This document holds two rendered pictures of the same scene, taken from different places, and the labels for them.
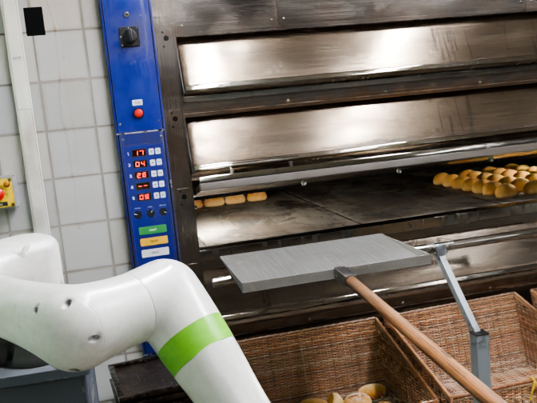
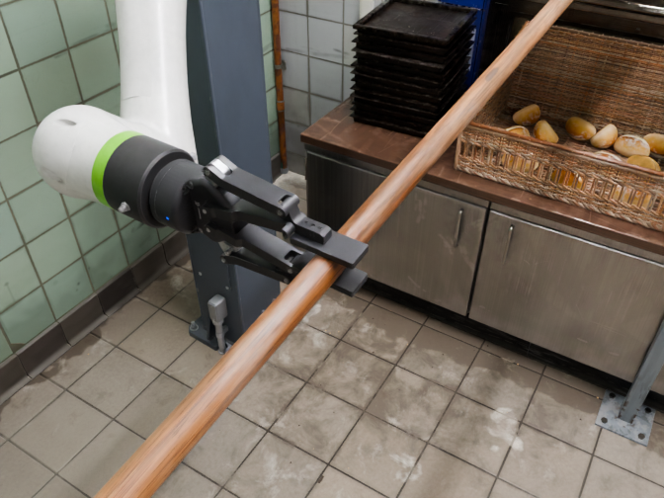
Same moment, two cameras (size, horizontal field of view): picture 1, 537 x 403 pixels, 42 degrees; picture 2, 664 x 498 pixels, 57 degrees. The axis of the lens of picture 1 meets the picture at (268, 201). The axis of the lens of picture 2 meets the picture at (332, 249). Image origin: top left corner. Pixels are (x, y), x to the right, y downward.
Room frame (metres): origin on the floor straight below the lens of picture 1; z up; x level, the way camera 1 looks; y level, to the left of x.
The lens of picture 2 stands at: (0.56, -0.71, 1.50)
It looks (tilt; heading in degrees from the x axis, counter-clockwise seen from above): 40 degrees down; 45
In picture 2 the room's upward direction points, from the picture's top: straight up
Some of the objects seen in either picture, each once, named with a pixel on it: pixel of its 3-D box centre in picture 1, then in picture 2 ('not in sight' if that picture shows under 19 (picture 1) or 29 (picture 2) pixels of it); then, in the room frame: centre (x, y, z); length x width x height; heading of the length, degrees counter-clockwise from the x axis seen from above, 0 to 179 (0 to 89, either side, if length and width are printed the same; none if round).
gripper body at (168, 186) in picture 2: not in sight; (206, 205); (0.85, -0.24, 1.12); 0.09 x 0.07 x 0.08; 103
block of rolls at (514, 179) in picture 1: (509, 178); not in sight; (3.09, -1.09, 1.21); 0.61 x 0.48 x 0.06; 13
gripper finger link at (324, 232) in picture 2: not in sight; (304, 219); (0.87, -0.37, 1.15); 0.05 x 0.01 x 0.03; 103
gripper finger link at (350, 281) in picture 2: not in sight; (329, 272); (0.88, -0.39, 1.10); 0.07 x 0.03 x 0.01; 103
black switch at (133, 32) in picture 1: (129, 28); not in sight; (2.23, 0.38, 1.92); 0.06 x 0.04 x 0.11; 103
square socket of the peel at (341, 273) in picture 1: (345, 276); not in sight; (1.81, -0.19, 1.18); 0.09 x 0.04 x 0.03; 13
